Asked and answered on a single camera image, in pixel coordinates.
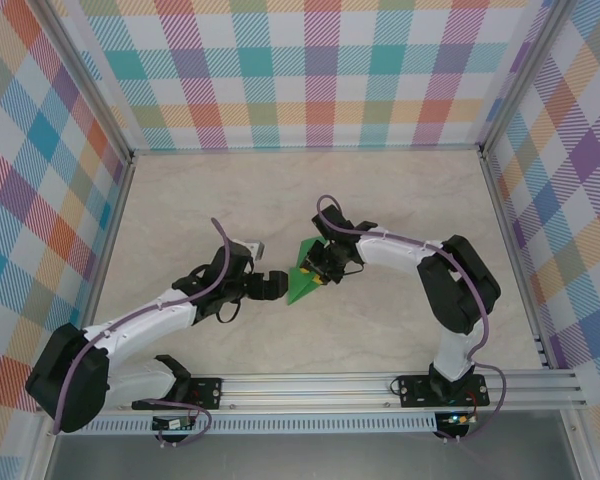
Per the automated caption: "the green paper sheet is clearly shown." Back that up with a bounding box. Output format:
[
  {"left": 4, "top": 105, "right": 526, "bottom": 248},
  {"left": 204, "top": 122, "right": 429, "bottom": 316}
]
[{"left": 285, "top": 237, "right": 326, "bottom": 305}]

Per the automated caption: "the small black circuit board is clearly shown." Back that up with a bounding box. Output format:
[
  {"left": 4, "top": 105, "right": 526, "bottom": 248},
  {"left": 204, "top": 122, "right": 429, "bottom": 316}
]
[{"left": 152, "top": 417, "right": 197, "bottom": 431}]

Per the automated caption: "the grey metal panel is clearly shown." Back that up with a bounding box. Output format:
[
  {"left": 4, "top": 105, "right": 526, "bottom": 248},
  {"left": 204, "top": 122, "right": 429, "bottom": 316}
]
[{"left": 44, "top": 433, "right": 581, "bottom": 480}]

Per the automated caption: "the purple cable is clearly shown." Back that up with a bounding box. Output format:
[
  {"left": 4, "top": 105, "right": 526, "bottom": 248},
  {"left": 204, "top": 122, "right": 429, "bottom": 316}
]
[
  {"left": 315, "top": 194, "right": 509, "bottom": 445},
  {"left": 53, "top": 217, "right": 231, "bottom": 448}
]

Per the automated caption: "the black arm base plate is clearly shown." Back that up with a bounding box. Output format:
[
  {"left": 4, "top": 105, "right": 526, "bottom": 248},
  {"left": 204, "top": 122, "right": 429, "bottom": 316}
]
[
  {"left": 398, "top": 373, "right": 490, "bottom": 409},
  {"left": 131, "top": 377, "right": 224, "bottom": 412}
]

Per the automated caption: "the wide aluminium mounting rail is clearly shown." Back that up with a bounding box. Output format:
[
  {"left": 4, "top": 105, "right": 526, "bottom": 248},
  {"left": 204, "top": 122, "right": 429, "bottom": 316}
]
[{"left": 34, "top": 369, "right": 589, "bottom": 414}]

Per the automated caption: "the aluminium side rail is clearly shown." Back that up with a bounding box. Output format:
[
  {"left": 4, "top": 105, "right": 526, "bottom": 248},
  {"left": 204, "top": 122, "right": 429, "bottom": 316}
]
[
  {"left": 68, "top": 152, "right": 137, "bottom": 376},
  {"left": 478, "top": 147, "right": 554, "bottom": 371}
]

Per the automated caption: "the slotted grey cable tray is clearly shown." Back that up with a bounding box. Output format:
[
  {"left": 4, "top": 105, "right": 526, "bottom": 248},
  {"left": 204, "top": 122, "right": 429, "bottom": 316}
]
[{"left": 87, "top": 413, "right": 439, "bottom": 435}]

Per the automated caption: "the aluminium frame post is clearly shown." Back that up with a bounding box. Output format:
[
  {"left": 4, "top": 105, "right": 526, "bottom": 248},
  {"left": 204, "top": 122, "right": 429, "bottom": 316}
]
[
  {"left": 478, "top": 0, "right": 576, "bottom": 161},
  {"left": 37, "top": 0, "right": 136, "bottom": 164}
]

